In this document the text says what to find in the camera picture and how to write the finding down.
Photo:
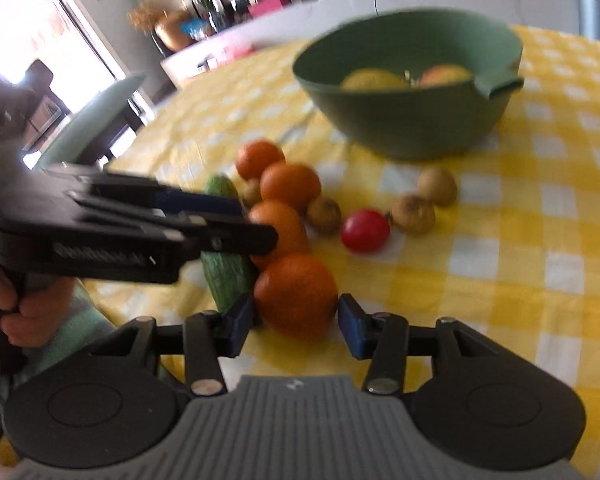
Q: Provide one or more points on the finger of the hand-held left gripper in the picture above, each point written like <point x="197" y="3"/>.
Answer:
<point x="240" y="237"/>
<point x="200" y="202"/>

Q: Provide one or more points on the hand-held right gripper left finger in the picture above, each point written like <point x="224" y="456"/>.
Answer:
<point x="241" y="324"/>

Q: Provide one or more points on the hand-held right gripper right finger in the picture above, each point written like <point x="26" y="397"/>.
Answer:
<point x="352" y="327"/>

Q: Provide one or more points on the green cucumber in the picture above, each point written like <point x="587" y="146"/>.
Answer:
<point x="226" y="280"/>

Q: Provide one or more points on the orange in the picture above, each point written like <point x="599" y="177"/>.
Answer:
<point x="290" y="187"/>
<point x="282" y="235"/>
<point x="296" y="295"/>
<point x="260" y="159"/>

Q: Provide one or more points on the small brown round fruit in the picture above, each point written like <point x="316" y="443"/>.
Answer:
<point x="325" y="215"/>
<point x="437" y="186"/>
<point x="414" y="215"/>
<point x="253" y="194"/>

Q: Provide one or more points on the green plastic bowl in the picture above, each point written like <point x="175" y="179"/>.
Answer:
<point x="405" y="120"/>

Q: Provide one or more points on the red tomato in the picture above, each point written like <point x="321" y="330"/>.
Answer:
<point x="365" y="231"/>

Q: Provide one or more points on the green chair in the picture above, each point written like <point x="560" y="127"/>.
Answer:
<point x="95" y="115"/>

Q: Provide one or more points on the pink storage box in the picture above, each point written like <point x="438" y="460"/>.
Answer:
<point x="236" y="52"/>

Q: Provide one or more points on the golden vase with dried flowers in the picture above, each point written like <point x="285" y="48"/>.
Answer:
<point x="172" y="30"/>

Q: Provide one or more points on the yellow checkered tablecloth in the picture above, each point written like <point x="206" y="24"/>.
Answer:
<point x="530" y="240"/>

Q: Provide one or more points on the long-leaf green houseplant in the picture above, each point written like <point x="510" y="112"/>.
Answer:
<point x="207" y="2"/>

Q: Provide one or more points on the pink-red box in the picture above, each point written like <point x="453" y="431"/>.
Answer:
<point x="265" y="10"/>

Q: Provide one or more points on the yellow pear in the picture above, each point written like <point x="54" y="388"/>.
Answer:
<point x="372" y="81"/>

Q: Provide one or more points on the yellow-red apple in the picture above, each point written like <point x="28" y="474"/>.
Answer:
<point x="445" y="76"/>

